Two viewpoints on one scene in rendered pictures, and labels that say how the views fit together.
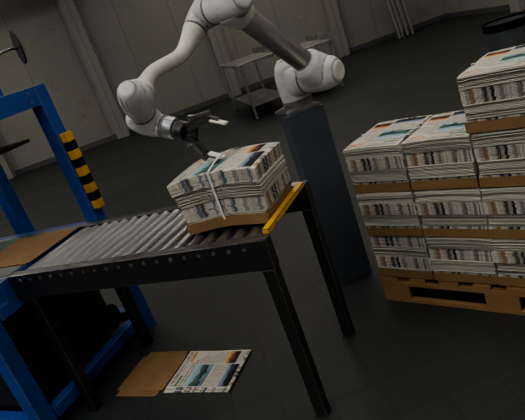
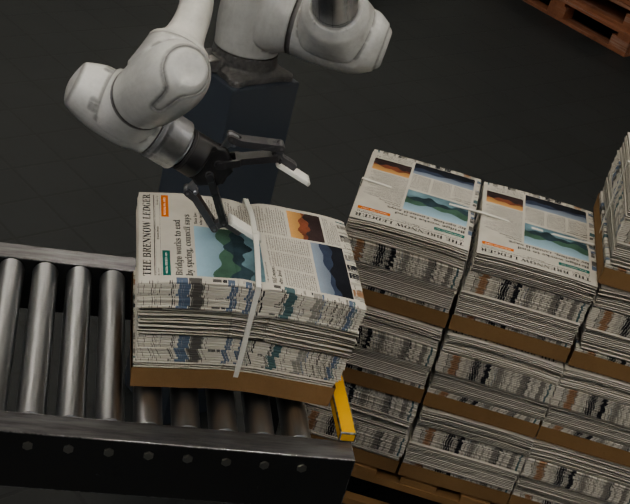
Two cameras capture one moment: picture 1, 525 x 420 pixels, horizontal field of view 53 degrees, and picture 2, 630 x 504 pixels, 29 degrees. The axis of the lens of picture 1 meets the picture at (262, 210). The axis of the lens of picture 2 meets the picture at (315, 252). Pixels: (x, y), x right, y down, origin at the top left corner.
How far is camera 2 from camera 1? 1.52 m
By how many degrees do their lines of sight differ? 41
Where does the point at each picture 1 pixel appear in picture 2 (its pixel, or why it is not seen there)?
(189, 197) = (179, 317)
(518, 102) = not seen: outside the picture
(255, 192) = (337, 350)
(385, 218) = (363, 354)
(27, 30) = not seen: outside the picture
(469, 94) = not seen: outside the picture
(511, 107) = not seen: outside the picture
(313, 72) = (351, 42)
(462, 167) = (557, 326)
